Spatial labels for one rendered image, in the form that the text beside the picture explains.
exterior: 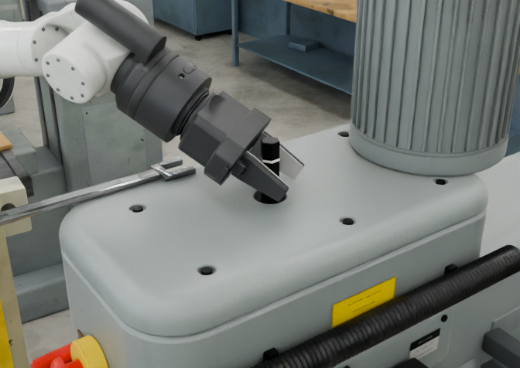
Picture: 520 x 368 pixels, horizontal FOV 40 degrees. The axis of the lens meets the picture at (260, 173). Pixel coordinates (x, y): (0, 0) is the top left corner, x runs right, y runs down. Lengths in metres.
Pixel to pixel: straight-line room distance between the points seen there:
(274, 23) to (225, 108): 7.28
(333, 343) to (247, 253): 0.12
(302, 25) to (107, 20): 6.92
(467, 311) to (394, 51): 0.37
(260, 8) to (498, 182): 7.17
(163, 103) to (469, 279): 0.40
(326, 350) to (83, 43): 0.40
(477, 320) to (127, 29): 0.60
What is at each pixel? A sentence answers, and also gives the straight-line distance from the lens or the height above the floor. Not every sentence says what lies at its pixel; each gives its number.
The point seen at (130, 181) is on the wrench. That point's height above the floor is 1.90.
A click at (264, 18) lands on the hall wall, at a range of 8.21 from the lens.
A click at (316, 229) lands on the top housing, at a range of 0.74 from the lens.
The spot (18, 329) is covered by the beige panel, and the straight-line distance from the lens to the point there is 2.92.
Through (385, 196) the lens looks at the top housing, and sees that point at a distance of 0.81.
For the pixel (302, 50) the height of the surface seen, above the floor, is 0.24.
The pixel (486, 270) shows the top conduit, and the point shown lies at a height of 1.80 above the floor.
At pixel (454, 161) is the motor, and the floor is 1.91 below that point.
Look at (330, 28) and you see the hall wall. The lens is 7.31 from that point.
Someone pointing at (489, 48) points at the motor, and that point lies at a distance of 0.84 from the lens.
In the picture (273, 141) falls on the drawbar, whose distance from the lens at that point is 0.77.
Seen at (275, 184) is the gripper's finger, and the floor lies 1.92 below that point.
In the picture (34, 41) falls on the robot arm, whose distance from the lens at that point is 0.86.
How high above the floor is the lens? 2.27
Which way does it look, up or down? 26 degrees down
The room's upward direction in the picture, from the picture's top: straight up
